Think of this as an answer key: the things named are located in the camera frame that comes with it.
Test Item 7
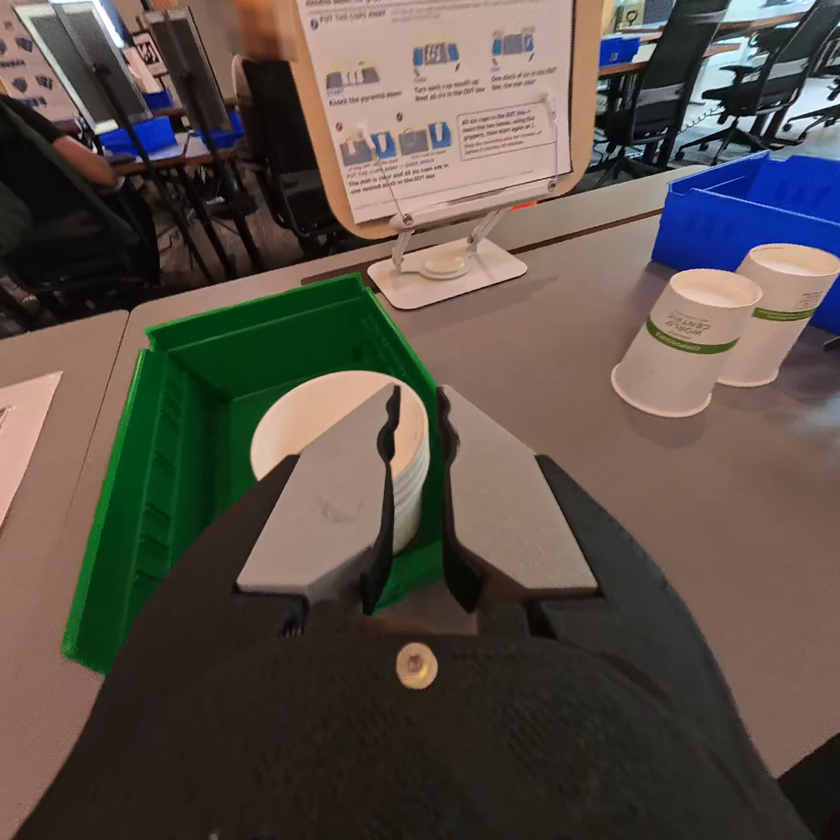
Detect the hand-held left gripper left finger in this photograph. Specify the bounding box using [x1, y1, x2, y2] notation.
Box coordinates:
[235, 384, 403, 616]

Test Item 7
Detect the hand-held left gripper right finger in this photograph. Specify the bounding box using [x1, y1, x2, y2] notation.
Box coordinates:
[435, 385, 599, 614]

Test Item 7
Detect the stack of nested white cups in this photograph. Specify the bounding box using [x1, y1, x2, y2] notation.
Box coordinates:
[249, 371, 431, 555]

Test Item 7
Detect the green plastic bin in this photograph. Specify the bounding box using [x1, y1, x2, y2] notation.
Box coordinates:
[61, 272, 441, 677]

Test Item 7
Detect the white paper cup green band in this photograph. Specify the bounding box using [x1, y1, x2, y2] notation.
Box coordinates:
[717, 243, 840, 388]
[610, 268, 764, 419]

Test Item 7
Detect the white paper sheet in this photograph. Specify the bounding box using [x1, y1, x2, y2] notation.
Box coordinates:
[0, 371, 63, 526]

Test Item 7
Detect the large blue plastic bin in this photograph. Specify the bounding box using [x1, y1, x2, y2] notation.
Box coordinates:
[651, 150, 840, 336]

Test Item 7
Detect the black office chair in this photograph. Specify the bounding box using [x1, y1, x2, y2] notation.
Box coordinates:
[718, 0, 840, 165]
[598, 0, 731, 188]
[239, 56, 345, 257]

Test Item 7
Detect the small blue plastic bin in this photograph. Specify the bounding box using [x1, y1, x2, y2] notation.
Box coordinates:
[97, 117, 178, 153]
[598, 34, 642, 67]

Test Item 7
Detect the grey panel on tripod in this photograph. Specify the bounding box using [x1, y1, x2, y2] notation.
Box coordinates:
[143, 5, 263, 270]
[16, 0, 217, 283]

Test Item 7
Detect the wooden office desk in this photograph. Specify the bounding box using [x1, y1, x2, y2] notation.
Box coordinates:
[597, 10, 821, 83]

